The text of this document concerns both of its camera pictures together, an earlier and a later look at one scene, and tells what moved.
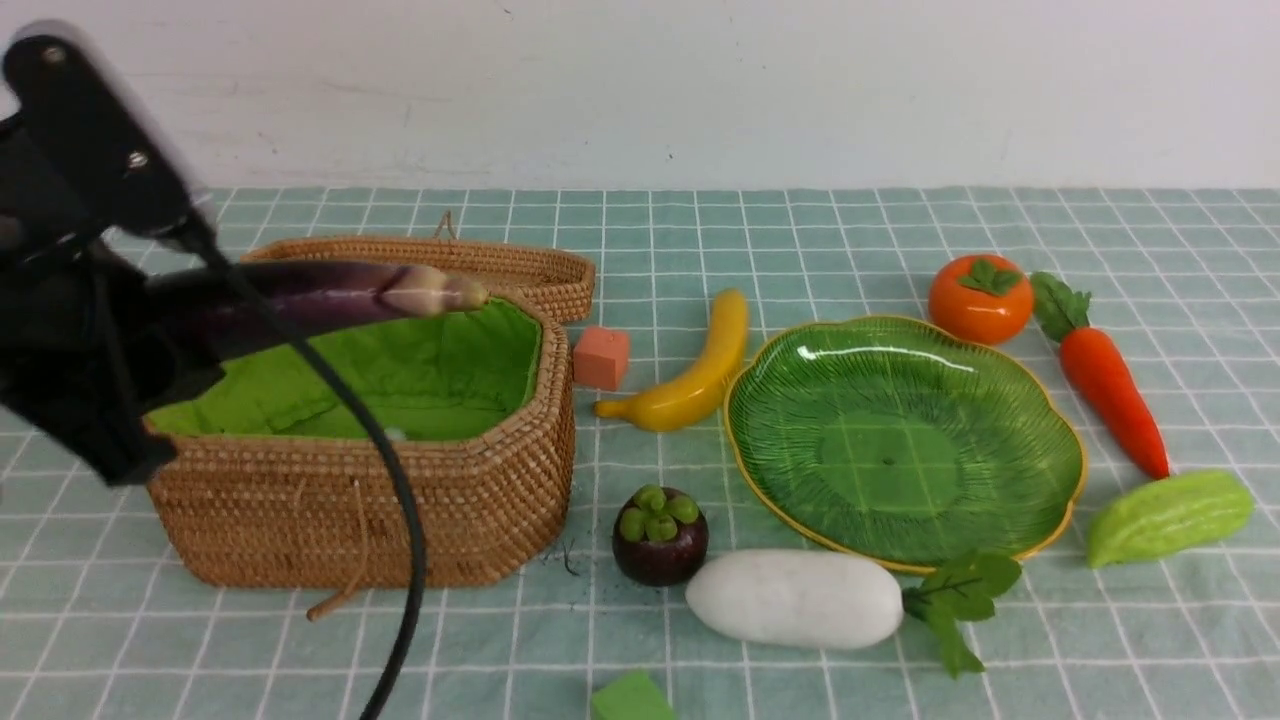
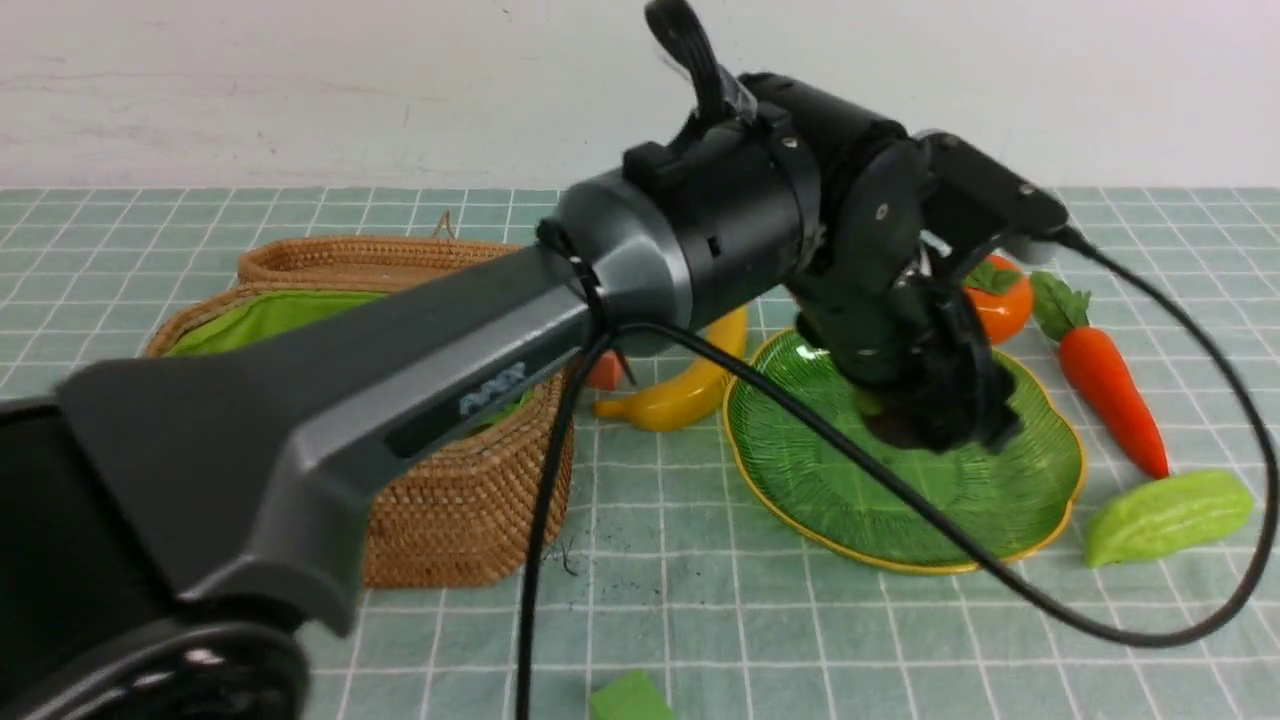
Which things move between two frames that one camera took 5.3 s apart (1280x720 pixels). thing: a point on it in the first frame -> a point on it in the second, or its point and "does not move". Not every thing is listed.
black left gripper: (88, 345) -> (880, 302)
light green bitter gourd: (1167, 515) does not move
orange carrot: (1098, 366) does not move
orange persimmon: (981, 298) does not move
